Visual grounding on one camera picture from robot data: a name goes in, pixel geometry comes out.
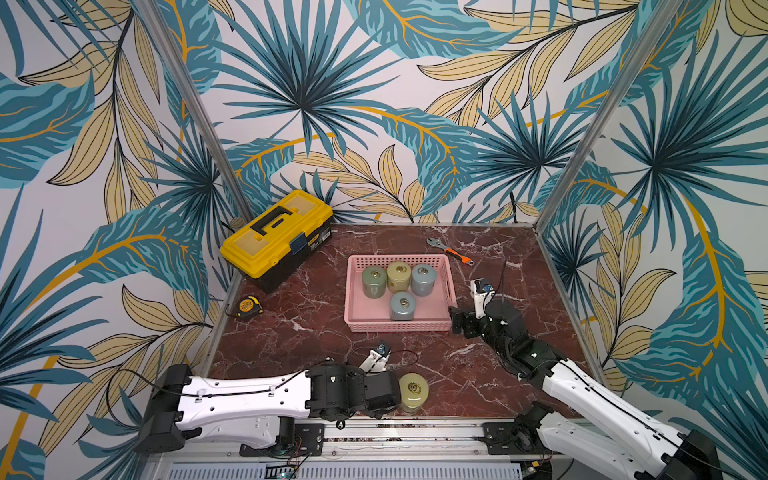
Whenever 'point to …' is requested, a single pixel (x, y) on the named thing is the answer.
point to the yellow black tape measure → (249, 307)
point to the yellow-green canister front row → (413, 391)
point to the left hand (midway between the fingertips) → (368, 391)
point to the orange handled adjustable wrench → (463, 259)
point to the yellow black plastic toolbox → (260, 250)
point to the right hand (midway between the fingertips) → (467, 304)
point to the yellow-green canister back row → (398, 276)
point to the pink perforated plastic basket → (366, 315)
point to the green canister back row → (374, 280)
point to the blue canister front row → (402, 306)
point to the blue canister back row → (423, 279)
